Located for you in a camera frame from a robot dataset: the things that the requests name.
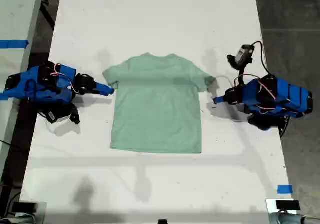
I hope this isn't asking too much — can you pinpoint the pale green T-shirt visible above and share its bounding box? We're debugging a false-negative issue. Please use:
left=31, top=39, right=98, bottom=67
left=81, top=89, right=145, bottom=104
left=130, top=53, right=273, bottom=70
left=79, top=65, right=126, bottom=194
left=102, top=52, right=216, bottom=154

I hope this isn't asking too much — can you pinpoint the black stand bar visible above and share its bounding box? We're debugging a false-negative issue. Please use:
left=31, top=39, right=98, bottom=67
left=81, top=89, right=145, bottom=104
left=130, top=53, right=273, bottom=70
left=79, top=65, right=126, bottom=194
left=40, top=0, right=56, bottom=31

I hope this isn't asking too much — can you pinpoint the long blue tape strip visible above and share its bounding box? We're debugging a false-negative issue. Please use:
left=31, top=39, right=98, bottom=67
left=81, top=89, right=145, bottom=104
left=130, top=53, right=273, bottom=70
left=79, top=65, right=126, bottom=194
left=0, top=40, right=30, bottom=49

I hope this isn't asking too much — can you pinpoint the pale side table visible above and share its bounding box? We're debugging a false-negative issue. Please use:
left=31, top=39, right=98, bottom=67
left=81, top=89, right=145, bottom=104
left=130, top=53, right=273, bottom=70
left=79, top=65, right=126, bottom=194
left=0, top=0, right=46, bottom=174

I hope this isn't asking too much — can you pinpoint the blue tape patch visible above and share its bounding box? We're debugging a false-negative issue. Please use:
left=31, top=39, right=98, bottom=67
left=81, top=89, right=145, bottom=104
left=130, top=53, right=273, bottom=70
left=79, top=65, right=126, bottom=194
left=277, top=185, right=293, bottom=194

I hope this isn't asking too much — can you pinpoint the small black box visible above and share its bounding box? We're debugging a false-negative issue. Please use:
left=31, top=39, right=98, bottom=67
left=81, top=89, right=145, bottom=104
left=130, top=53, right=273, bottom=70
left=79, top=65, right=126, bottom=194
left=276, top=200, right=301, bottom=209
left=12, top=202, right=38, bottom=212

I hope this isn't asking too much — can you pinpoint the black camera stalk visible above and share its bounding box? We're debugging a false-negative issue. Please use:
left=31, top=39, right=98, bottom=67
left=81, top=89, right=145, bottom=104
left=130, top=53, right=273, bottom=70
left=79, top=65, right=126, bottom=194
left=234, top=63, right=248, bottom=87
left=66, top=93, right=79, bottom=111

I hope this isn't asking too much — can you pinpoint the black camera box grey face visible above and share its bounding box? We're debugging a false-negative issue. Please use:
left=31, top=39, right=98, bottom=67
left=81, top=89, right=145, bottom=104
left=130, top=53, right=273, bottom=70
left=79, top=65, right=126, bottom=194
left=226, top=44, right=256, bottom=71

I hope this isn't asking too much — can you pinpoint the black camera box white label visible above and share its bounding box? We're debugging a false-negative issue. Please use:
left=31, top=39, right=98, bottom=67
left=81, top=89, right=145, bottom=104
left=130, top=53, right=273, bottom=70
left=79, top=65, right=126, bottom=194
left=38, top=103, right=81, bottom=124

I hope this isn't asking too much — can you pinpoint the black camera cable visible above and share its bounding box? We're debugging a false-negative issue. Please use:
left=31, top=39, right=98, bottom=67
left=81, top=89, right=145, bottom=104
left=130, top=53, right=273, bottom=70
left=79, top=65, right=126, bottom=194
left=250, top=40, right=272, bottom=76

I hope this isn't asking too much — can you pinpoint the black base cable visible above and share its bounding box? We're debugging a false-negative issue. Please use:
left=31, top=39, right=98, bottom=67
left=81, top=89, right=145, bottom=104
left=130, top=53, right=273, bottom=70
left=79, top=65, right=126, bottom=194
left=279, top=116, right=292, bottom=137

